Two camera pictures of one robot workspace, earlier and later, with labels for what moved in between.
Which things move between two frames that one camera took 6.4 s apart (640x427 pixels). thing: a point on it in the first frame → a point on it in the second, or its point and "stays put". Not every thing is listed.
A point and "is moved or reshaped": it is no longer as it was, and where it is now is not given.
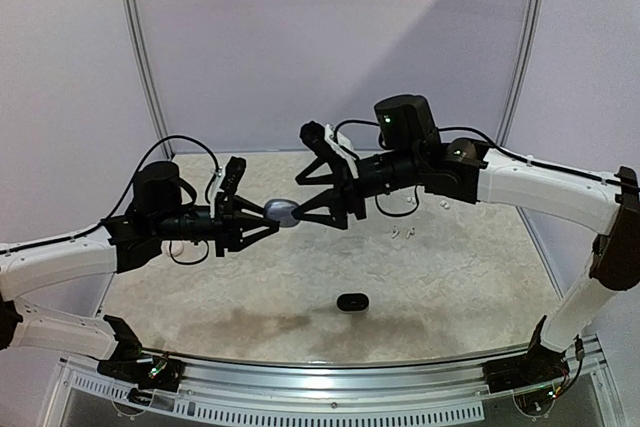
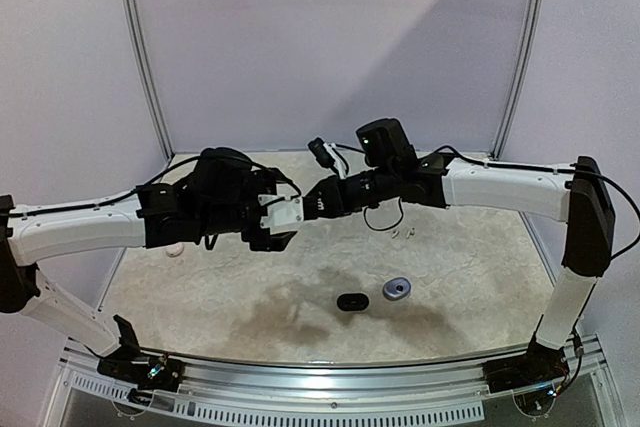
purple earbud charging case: x=281 y=210 is moved or reshaped
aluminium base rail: x=224 y=391 stays put
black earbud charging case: x=353 y=302 stays put
